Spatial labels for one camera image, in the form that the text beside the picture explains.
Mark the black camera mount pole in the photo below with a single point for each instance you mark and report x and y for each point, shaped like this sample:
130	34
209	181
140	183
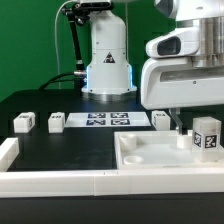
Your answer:
76	17

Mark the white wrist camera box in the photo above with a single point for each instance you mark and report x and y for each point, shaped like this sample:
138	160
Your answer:
180	42

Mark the white fence bar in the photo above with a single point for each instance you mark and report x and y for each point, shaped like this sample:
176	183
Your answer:
9	150
114	182

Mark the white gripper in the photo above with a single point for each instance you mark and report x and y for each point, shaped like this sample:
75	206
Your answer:
173	83

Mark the white left fence bar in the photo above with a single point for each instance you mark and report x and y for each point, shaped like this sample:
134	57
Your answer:
9	150

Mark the white square table top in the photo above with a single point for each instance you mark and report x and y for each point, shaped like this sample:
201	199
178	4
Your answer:
162	149

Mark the white front fence bar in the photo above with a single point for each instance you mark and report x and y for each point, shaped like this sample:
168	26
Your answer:
114	182

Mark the white marker sheet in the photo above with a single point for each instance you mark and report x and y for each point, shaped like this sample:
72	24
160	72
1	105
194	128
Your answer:
107	119

